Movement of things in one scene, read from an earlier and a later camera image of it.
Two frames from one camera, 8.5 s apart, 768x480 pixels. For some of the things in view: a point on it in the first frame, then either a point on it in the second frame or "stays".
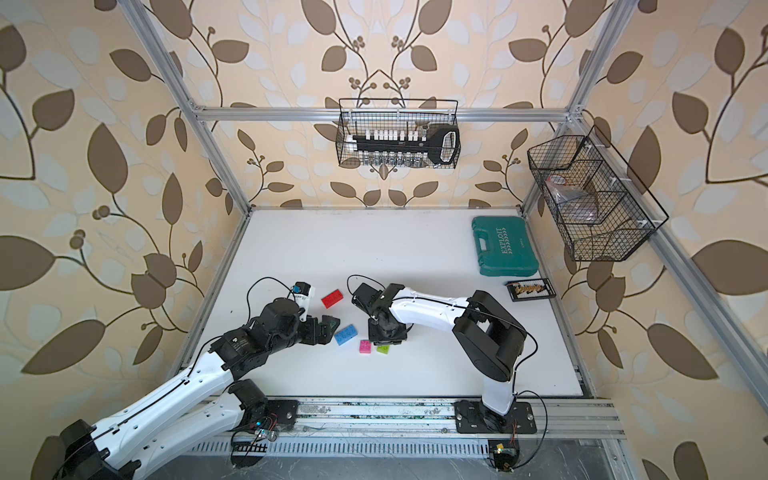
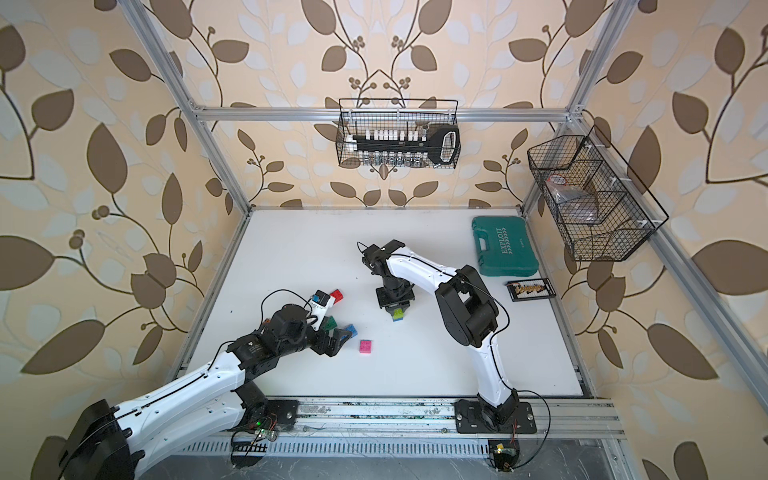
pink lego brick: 365,347 stays
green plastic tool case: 504,246 stays
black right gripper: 376,339 to 403,303
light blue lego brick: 345,335 stays
